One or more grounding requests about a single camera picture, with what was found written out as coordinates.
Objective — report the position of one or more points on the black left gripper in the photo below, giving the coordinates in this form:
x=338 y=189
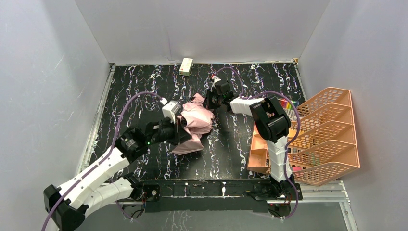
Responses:
x=180 y=131

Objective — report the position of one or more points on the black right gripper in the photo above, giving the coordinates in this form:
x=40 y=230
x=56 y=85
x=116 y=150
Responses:
x=211 y=100

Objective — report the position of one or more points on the pink and black folding umbrella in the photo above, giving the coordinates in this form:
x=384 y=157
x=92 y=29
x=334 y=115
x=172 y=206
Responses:
x=196 y=121

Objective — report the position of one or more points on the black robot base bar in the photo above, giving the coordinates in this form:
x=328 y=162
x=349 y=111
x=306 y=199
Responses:
x=212 y=195

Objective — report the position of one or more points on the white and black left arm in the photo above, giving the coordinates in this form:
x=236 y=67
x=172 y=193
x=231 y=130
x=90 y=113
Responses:
x=70 y=203

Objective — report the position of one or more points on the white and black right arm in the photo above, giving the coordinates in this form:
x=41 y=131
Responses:
x=272 y=124

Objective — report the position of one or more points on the small white box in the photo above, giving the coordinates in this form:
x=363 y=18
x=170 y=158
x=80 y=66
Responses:
x=186 y=67

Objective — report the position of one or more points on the pack of coloured markers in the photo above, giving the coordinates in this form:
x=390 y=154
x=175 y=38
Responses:
x=288 y=109

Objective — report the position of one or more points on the orange plastic desk organizer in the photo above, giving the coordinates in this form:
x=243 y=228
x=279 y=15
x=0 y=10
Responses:
x=326 y=148

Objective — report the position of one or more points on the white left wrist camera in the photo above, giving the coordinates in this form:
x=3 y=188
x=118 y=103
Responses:
x=170 y=109

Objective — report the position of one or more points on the aluminium table frame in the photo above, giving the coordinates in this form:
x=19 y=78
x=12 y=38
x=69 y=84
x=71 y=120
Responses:
x=226 y=147

